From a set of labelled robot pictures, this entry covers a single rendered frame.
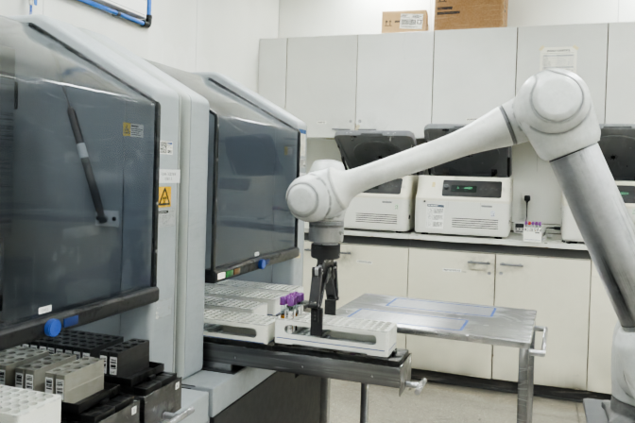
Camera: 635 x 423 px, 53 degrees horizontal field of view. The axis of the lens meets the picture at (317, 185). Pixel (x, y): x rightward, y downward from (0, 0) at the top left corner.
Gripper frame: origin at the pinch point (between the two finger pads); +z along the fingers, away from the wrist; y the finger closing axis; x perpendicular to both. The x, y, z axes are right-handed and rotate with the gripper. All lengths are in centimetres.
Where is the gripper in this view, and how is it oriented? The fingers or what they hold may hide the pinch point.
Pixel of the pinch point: (323, 322)
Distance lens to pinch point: 165.4
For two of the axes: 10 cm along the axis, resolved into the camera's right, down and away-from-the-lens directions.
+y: 3.3, -0.1, 9.4
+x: -9.4, -0.3, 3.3
